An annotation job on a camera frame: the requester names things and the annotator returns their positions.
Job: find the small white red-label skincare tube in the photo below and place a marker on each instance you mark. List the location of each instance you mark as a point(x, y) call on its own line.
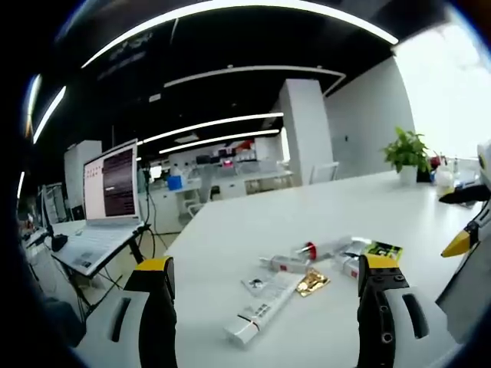
point(285, 263)

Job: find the gold skincare sachet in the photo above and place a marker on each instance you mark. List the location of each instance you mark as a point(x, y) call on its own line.
point(312, 283)

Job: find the blue box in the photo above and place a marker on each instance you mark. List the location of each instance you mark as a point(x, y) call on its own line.
point(175, 182)

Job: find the grey office chair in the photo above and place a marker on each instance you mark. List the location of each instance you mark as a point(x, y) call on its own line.
point(199, 191)

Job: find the white lab counter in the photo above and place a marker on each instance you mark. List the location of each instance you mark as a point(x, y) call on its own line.
point(264, 182)

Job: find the green black skincare sachet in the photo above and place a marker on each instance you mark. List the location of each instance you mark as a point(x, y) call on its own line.
point(383, 250)

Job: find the green plant in white pot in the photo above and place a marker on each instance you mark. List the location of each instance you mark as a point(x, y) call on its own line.
point(407, 153)

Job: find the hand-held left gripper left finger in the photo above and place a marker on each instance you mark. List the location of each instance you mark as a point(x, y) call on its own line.
point(153, 306)

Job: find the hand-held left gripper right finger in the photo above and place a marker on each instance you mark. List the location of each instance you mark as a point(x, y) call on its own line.
point(377, 306)

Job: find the silver skincare tube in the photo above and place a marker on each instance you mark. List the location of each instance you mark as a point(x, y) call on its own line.
point(356, 245)

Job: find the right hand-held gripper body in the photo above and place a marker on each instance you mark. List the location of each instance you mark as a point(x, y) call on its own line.
point(466, 291)

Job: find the clear plastic jar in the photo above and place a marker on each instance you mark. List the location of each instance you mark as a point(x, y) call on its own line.
point(445, 182)

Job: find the large white skincare tube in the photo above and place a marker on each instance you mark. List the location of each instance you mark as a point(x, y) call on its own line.
point(264, 303)

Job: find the red-capped clear skincare tube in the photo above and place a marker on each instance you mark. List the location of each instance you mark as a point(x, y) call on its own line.
point(326, 248)

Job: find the white chair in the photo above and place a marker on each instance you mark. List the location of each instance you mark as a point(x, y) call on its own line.
point(325, 172)

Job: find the black laptop stand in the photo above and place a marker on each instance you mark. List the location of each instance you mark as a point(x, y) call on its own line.
point(132, 245)

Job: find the white open laptop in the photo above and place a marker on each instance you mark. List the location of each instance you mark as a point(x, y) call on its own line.
point(111, 184)

